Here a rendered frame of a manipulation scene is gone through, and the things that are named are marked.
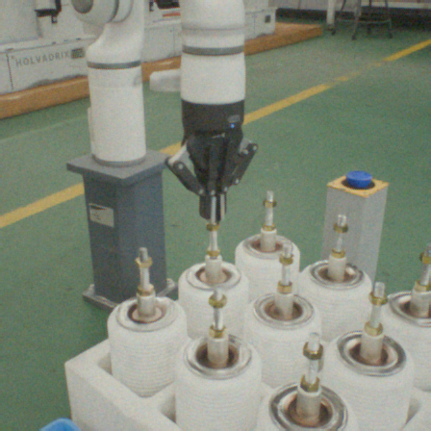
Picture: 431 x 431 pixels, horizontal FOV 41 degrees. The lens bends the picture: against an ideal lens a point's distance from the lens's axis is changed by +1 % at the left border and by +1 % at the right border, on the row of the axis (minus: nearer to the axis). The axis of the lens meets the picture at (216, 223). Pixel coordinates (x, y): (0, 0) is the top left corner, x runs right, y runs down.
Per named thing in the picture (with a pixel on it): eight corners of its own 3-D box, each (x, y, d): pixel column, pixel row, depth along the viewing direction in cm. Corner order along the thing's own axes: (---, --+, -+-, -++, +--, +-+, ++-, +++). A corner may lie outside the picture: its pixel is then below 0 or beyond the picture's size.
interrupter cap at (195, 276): (177, 288, 75) (177, 284, 75) (196, 261, 82) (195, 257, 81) (232, 297, 73) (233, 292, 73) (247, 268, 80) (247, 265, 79)
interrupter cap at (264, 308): (298, 291, 74) (298, 288, 74) (325, 325, 68) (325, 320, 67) (243, 301, 72) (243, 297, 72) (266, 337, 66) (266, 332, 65)
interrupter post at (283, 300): (288, 306, 71) (290, 284, 70) (295, 316, 69) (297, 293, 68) (270, 309, 71) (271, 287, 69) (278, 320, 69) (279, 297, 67)
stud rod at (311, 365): (316, 400, 54) (322, 335, 51) (309, 405, 53) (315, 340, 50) (308, 394, 55) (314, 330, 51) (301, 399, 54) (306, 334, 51)
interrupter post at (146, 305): (142, 308, 71) (141, 286, 69) (160, 312, 70) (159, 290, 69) (133, 318, 69) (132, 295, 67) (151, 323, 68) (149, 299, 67)
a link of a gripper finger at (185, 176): (167, 153, 67) (196, 179, 71) (159, 165, 67) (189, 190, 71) (180, 160, 65) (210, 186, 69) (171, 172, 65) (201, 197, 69)
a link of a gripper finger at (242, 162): (255, 141, 71) (229, 180, 71) (263, 149, 72) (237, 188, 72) (241, 137, 73) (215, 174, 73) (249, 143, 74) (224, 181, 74)
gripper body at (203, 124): (201, 102, 61) (202, 183, 65) (262, 90, 66) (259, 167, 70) (164, 89, 66) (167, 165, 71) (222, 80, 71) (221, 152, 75)
